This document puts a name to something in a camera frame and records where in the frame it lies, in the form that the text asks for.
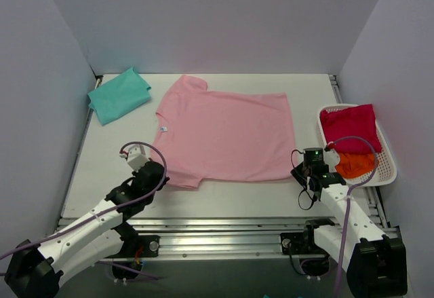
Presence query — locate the pink t-shirt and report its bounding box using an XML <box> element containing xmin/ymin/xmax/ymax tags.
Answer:
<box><xmin>151</xmin><ymin>75</ymin><xmax>296</xmax><ymax>189</ymax></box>

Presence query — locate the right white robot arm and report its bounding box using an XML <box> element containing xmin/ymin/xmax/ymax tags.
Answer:
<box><xmin>291</xmin><ymin>147</ymin><xmax>408</xmax><ymax>297</ymax></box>

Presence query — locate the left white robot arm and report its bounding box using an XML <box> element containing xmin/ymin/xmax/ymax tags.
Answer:
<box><xmin>4</xmin><ymin>161</ymin><xmax>169</xmax><ymax>297</ymax></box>

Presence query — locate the orange t-shirt in basket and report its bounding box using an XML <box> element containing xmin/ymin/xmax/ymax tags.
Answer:
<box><xmin>336</xmin><ymin>153</ymin><xmax>376</xmax><ymax>179</ymax></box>

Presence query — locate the magenta t-shirt in basket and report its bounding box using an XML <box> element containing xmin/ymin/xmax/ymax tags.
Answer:
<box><xmin>319</xmin><ymin>105</ymin><xmax>382</xmax><ymax>154</ymax></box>

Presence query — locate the white plastic basket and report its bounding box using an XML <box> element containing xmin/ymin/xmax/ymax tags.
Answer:
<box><xmin>317</xmin><ymin>104</ymin><xmax>397</xmax><ymax>187</ymax></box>

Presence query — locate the teal folded t-shirt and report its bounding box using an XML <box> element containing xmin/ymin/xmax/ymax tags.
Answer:
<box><xmin>87</xmin><ymin>68</ymin><xmax>151</xmax><ymax>126</ymax></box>

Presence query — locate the black loose cable loop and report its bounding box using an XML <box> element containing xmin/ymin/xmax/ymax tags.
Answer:
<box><xmin>290</xmin><ymin>149</ymin><xmax>321</xmax><ymax>211</ymax></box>

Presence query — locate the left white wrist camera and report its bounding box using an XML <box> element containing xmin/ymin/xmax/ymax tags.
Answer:
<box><xmin>119</xmin><ymin>144</ymin><xmax>149</xmax><ymax>171</ymax></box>

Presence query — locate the aluminium rail frame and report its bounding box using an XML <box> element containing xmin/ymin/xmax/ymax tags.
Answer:
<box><xmin>37</xmin><ymin>216</ymin><xmax>406</xmax><ymax>263</ymax></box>

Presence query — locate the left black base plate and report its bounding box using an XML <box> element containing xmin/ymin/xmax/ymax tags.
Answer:
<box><xmin>107</xmin><ymin>235</ymin><xmax>160</xmax><ymax>259</ymax></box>

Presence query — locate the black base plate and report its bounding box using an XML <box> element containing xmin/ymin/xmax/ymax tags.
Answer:
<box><xmin>279</xmin><ymin>232</ymin><xmax>326</xmax><ymax>255</ymax></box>
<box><xmin>107</xmin><ymin>235</ymin><xmax>160</xmax><ymax>259</ymax></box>

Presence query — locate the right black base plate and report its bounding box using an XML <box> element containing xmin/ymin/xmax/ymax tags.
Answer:
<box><xmin>279</xmin><ymin>232</ymin><xmax>326</xmax><ymax>255</ymax></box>

